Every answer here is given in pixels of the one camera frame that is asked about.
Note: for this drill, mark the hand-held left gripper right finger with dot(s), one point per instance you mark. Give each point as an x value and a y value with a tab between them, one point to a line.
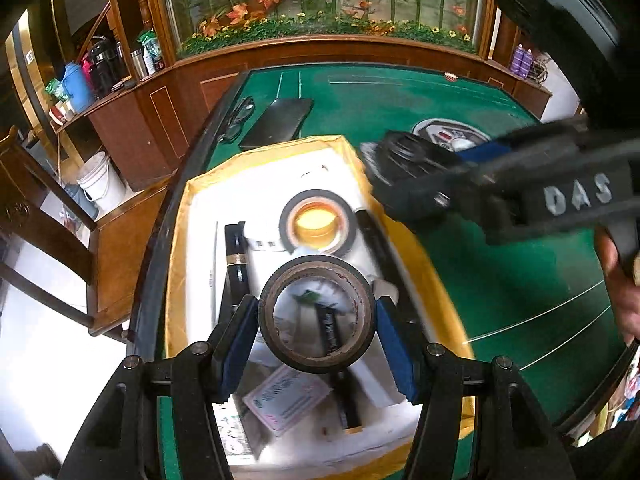
395	345

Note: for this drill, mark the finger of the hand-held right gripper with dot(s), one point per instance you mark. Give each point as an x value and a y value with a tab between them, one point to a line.
430	197
487	152

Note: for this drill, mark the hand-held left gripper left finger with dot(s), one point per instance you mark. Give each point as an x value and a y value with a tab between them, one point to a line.
240	345

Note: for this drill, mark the black tape roll red core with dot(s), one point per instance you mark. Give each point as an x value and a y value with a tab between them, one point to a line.
265	315

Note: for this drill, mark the black round plastic device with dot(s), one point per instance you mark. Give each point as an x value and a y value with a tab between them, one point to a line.
405	152

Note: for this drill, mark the white card with print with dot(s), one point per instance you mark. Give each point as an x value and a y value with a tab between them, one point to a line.
287	400

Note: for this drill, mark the black gold banded pen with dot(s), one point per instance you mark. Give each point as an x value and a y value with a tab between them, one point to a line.
235	260

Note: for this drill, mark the yellow tape roll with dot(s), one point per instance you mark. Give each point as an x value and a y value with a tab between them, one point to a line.
315	220

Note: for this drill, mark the yellow storage box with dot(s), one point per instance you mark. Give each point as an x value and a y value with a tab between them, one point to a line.
200	210

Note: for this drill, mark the person's right hand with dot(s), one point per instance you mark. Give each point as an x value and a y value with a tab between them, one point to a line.
620	290

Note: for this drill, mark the round table centre control panel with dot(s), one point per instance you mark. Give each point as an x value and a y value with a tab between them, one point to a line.
440	132

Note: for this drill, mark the purple spray can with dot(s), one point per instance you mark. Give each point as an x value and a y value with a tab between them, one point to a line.
517	60
528	62

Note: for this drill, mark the wooden chair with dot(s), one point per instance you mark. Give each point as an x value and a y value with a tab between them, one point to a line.
120	250

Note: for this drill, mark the black phone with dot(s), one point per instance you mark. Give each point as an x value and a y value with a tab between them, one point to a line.
277	122

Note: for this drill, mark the black eyeglasses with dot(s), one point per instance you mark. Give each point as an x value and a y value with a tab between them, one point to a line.
246	106

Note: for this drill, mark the white bucket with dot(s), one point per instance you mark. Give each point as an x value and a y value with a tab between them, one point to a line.
102	180

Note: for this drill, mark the artificial flower display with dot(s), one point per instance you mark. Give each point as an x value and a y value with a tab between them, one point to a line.
300	25

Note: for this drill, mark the red white cup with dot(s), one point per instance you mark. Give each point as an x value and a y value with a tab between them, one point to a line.
60	112

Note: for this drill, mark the steel cup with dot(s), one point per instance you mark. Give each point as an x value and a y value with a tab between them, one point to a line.
137	62

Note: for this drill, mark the blue kettle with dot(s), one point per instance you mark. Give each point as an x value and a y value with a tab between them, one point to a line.
77	85

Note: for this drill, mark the black thermos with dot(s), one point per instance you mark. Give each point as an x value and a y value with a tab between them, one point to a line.
104	67

